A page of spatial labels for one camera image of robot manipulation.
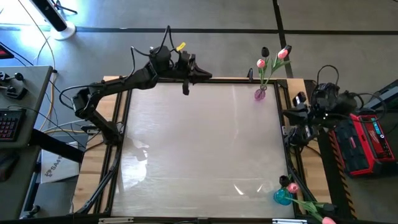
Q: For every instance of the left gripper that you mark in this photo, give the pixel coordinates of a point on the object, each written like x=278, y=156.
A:
x=186, y=74

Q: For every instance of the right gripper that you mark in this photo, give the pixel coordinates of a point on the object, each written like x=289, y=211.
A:
x=303, y=113

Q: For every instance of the pink artificial tulip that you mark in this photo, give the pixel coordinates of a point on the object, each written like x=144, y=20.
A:
x=261, y=63
x=293, y=188
x=282, y=54
x=328, y=221

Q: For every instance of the green tulip stem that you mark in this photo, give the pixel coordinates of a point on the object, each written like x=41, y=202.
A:
x=284, y=180

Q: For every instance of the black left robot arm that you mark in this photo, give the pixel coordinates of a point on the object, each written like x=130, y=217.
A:
x=124, y=82

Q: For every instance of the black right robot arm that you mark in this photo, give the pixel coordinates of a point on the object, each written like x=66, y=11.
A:
x=335, y=102

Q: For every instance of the purple glass vase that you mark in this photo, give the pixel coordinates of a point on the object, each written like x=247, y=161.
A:
x=260, y=95

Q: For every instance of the blue glass vase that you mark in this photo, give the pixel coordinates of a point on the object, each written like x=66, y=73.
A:
x=281, y=197

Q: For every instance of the yellow tag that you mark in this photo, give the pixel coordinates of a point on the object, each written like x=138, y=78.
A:
x=181, y=46

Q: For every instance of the red black tool box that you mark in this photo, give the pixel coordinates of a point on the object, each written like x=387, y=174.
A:
x=363, y=146

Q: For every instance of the yellow black hazard strip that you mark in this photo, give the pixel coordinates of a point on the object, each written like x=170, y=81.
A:
x=345, y=193

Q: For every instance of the wooden base board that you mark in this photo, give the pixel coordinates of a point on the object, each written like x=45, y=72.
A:
x=90, y=168

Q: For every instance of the black tripod stand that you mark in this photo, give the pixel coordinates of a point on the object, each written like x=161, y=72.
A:
x=66, y=8

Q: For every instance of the tall column on round base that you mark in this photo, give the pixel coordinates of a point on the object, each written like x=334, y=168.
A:
x=53, y=15

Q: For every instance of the white printed box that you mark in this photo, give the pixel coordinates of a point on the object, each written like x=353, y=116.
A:
x=59, y=168

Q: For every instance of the grey desk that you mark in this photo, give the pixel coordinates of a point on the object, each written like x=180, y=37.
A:
x=31, y=93

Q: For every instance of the black desk gadget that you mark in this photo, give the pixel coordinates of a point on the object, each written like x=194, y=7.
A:
x=15, y=92
x=18, y=76

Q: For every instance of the keyboard with red backlight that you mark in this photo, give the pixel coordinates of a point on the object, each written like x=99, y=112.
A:
x=11, y=124

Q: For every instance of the red black device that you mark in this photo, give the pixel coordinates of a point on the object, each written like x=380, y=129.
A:
x=4, y=52

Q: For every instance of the black computer mouse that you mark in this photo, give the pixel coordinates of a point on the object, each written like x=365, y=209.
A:
x=7, y=168

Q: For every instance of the thin black post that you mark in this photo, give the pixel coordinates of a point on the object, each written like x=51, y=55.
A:
x=250, y=74

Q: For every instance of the silver metal bracket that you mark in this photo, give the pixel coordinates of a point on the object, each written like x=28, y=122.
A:
x=289, y=221
x=115, y=220

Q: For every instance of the black aluminium table frame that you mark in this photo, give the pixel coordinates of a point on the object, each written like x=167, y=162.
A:
x=102, y=182

